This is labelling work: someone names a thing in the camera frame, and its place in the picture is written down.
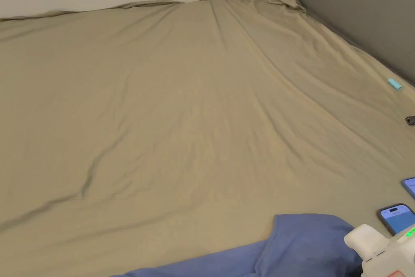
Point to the smartphone with blue case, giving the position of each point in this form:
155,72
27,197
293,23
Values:
411,187

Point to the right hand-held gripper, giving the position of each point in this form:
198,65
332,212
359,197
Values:
385,251

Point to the small light blue cylinder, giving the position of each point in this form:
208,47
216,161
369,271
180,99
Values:
395,84

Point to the bed with beige sheet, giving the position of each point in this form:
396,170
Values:
168,111

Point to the small dark grey object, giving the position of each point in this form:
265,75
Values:
411,120

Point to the grey padded headboard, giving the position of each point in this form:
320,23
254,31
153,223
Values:
356,7

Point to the blue garment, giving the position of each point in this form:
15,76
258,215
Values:
301,251

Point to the smartphone with dark case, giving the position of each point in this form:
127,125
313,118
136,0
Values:
397,218

